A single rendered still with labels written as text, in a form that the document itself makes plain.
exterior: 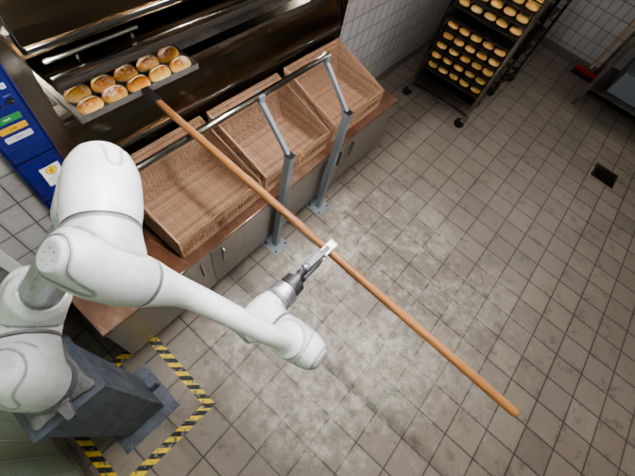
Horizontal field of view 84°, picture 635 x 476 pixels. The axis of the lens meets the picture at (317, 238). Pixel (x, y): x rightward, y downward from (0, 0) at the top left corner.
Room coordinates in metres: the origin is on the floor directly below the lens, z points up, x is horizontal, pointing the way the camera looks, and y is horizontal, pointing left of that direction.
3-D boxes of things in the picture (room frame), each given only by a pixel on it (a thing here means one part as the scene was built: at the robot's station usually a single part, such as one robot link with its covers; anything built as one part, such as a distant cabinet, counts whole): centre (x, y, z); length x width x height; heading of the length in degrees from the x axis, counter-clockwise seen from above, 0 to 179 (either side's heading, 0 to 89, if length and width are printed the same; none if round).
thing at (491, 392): (0.64, 0.01, 1.19); 1.71 x 0.03 x 0.03; 67
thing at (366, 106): (2.07, 0.25, 0.72); 0.56 x 0.49 x 0.28; 157
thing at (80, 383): (-0.07, 0.59, 1.03); 0.22 x 0.18 x 0.06; 65
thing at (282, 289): (0.40, 0.04, 1.20); 0.09 x 0.06 x 0.09; 67
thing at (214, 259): (1.37, 0.51, 0.29); 2.42 x 0.56 x 0.58; 157
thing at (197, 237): (0.96, 0.71, 0.72); 0.56 x 0.49 x 0.28; 158
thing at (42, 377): (-0.05, 0.61, 1.17); 0.18 x 0.16 x 0.22; 33
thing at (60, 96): (1.08, 1.04, 1.19); 0.55 x 0.36 x 0.03; 157
